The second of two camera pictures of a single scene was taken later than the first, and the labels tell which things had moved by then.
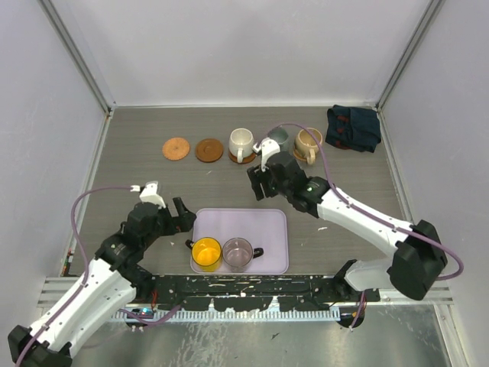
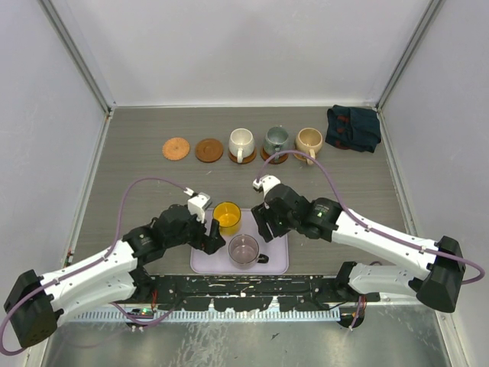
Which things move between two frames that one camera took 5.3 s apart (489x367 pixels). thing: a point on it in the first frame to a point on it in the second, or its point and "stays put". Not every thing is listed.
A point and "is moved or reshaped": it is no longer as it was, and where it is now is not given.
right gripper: (257, 177) to (262, 214)
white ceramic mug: (241, 143) stays put
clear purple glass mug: (238, 253) is moved or reshaped
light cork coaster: (176, 149) stays put
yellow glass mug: (205, 253) to (228, 215)
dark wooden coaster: (245, 160) stays put
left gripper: (181, 223) to (215, 240)
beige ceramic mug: (306, 145) stays put
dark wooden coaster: (209, 150) stays put
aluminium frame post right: (425, 23) stays put
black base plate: (256, 291) stays put
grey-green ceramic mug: (282, 137) stays put
